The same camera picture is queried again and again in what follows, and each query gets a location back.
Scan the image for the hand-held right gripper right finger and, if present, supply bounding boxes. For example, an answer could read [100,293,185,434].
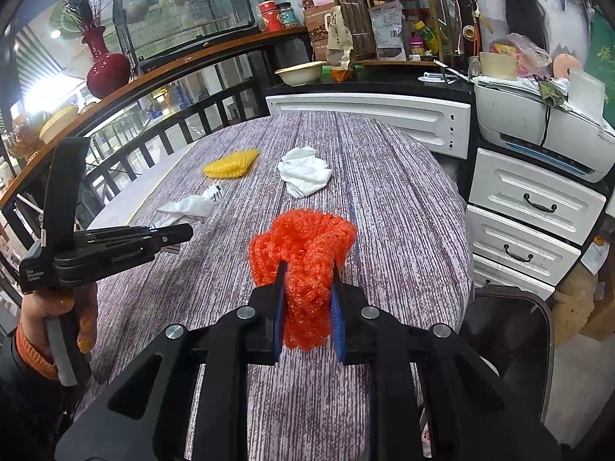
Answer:
[331,271,563,461]

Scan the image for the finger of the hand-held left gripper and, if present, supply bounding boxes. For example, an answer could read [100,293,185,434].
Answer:
[54,245,157,282]
[72,223,194,247]

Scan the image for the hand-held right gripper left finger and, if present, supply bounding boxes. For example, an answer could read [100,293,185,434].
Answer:
[54,260,289,461]

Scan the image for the orange foam fruit net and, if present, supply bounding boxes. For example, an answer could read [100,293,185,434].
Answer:
[248,210,357,350]

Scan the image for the dark brown trash bin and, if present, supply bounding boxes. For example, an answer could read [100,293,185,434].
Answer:
[459,285,556,426]

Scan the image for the person's left forearm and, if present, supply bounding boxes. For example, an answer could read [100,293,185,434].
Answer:
[0,324,92,461]

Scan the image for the person's left hand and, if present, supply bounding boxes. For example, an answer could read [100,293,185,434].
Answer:
[20,282,99,362]

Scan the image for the white crumpled wrapper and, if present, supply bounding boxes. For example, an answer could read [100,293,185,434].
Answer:
[156,183,224,226]

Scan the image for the yellow woven basket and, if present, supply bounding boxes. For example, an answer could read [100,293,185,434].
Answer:
[38,104,80,145]

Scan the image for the yellow foam fruit net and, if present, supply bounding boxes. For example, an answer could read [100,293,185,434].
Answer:
[203,149,260,180]

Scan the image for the red vase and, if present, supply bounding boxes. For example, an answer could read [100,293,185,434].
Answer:
[85,26,131,101]

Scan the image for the purple striped tablecloth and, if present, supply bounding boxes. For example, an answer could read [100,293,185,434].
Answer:
[77,110,476,461]

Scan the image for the white crumpled tissue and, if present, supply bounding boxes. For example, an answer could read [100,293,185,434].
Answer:
[277,145,333,199]

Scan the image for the black metal railing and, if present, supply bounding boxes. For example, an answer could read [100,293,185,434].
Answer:
[0,48,313,270]

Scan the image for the wooden counter ledge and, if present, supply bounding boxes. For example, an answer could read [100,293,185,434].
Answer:
[0,26,309,208]

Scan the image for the white drawer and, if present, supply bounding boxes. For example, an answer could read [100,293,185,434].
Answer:
[472,254,557,301]
[468,148,607,247]
[466,204,582,287]

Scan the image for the dark dried flower stems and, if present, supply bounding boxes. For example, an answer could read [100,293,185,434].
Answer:
[62,0,117,35]

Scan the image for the white cabinet panel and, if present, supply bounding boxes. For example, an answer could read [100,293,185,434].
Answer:
[265,92,474,160]

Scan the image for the black mesh cage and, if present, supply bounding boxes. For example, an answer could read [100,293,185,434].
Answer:
[113,0,258,61]

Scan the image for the cream bowl gold rim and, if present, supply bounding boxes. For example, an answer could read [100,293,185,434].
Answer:
[275,61,328,87]

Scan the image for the tan sack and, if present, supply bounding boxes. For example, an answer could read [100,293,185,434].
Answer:
[552,262,599,347]

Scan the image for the orange green bag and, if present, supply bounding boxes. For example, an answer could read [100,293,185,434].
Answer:
[323,64,357,83]

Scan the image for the red tin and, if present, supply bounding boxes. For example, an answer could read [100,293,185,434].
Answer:
[258,1,280,32]

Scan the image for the jar with dark lid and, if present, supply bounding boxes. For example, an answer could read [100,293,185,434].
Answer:
[277,2,299,30]

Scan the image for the cardboard box under desk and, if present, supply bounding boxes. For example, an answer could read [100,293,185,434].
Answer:
[583,292,615,343]

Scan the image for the white bag orange print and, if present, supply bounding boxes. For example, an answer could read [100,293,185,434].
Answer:
[580,233,615,275]

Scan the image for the white printer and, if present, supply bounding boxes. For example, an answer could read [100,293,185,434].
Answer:
[473,70,615,183]

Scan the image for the brown printed carton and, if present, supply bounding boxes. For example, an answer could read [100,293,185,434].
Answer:
[297,0,338,58]

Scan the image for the cream printed paper bag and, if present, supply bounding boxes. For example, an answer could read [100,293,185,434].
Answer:
[325,6,356,71]

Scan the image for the white snack packet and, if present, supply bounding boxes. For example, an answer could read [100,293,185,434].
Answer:
[368,1,405,61]

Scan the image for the wooden shelf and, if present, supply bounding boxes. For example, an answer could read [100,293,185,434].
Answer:
[334,0,455,66]

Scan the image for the beige card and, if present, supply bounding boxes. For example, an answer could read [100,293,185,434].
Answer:
[479,52,518,80]

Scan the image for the yellow bottle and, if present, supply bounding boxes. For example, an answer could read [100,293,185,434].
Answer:
[408,20,441,58]

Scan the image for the clear plastic bag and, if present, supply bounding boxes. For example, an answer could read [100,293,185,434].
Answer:
[490,33,553,80]

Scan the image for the pink round object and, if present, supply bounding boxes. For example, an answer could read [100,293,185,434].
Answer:
[552,53,582,80]

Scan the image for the green board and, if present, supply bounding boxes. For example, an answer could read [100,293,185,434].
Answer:
[588,7,615,126]

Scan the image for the black hair bundle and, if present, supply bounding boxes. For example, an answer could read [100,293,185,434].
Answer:
[502,0,549,51]

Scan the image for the black cable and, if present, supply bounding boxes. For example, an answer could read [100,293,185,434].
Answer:
[540,100,552,149]

